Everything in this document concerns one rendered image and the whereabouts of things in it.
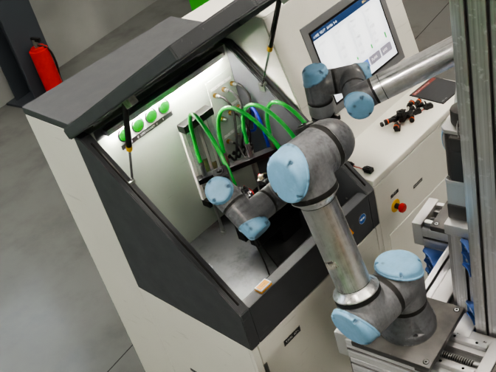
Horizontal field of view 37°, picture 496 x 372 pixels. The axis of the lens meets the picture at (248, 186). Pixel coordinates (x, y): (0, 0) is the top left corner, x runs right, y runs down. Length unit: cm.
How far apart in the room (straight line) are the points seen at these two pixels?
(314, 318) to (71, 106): 108
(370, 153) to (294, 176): 121
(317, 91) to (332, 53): 65
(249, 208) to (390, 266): 40
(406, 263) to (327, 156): 39
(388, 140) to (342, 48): 38
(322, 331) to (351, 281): 93
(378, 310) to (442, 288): 49
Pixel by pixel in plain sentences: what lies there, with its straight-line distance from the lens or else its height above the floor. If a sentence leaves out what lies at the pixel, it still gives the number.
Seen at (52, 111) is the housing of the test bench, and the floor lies 150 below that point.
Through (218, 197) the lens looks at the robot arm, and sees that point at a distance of 197.
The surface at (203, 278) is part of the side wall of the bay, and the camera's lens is 232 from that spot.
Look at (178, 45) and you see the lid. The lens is 169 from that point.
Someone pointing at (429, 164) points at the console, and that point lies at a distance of 295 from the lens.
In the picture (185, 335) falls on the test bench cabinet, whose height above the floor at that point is 65.
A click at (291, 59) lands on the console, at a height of 138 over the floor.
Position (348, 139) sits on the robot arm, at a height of 163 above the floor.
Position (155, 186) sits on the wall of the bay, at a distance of 263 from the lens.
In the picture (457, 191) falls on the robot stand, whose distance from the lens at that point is 195.
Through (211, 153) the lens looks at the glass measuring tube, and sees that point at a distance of 273.
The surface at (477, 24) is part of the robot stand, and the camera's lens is 158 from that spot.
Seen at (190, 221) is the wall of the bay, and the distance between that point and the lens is 279.
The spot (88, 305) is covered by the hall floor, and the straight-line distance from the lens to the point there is 408.
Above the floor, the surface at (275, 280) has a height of 95.
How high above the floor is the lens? 254
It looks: 35 degrees down
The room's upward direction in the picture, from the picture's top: 16 degrees counter-clockwise
